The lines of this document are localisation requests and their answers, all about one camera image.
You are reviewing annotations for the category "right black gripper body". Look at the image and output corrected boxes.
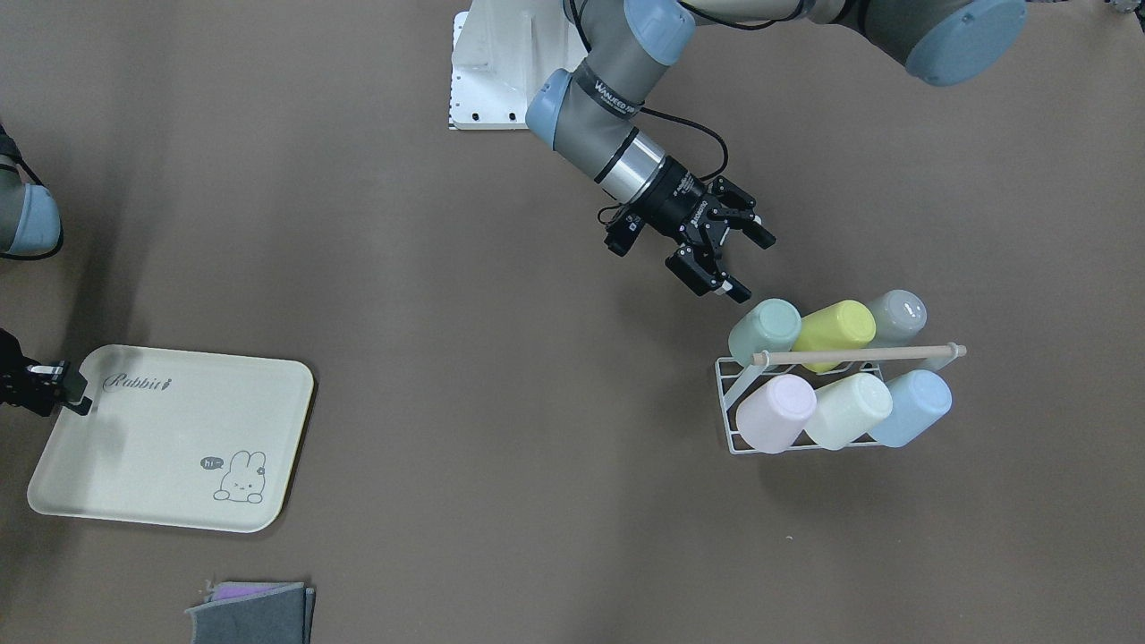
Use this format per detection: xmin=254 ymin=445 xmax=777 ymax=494
xmin=1 ymin=330 xmax=37 ymax=411

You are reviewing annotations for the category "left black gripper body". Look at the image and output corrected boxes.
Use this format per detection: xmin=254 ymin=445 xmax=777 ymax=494
xmin=637 ymin=157 xmax=736 ymax=253

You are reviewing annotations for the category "cream rabbit tray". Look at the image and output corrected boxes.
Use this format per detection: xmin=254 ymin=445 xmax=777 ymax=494
xmin=26 ymin=345 xmax=315 ymax=533

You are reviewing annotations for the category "green plastic cup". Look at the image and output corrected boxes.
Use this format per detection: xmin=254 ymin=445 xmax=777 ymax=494
xmin=728 ymin=299 xmax=802 ymax=368

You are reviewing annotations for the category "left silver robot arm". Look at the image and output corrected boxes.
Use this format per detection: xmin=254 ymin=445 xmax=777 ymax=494
xmin=526 ymin=1 xmax=1028 ymax=303

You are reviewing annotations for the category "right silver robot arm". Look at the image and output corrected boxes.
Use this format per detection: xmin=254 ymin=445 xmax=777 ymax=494
xmin=1 ymin=129 xmax=90 ymax=417

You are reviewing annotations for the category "yellow plastic cup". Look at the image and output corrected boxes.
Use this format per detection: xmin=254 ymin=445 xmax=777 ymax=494
xmin=791 ymin=299 xmax=877 ymax=352

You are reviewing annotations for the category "pink plastic cup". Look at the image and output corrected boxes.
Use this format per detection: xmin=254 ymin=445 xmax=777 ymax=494
xmin=734 ymin=374 xmax=818 ymax=455

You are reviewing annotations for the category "grey plastic cup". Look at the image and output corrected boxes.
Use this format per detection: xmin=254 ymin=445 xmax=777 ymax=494
xmin=864 ymin=289 xmax=927 ymax=348

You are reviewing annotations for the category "cream plastic cup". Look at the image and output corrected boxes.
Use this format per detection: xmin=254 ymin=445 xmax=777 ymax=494
xmin=804 ymin=372 xmax=893 ymax=450

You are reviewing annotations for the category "blue plastic cup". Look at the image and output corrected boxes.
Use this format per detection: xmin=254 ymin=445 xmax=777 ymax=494
xmin=868 ymin=369 xmax=953 ymax=448

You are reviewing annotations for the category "grey folded cloth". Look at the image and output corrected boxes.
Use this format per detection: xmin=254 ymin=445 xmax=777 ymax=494
xmin=185 ymin=581 xmax=316 ymax=643

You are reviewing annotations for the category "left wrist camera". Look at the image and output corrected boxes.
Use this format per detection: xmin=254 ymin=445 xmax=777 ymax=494
xmin=598 ymin=204 xmax=645 ymax=257

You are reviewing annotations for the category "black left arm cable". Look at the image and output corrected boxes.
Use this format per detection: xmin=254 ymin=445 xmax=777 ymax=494
xmin=564 ymin=0 xmax=731 ymax=184

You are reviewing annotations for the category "white wire cup rack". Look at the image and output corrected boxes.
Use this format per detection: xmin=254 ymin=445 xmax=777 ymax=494
xmin=714 ymin=343 xmax=968 ymax=455

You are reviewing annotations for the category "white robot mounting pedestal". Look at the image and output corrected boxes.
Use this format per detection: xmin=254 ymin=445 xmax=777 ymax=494
xmin=449 ymin=1 xmax=586 ymax=131

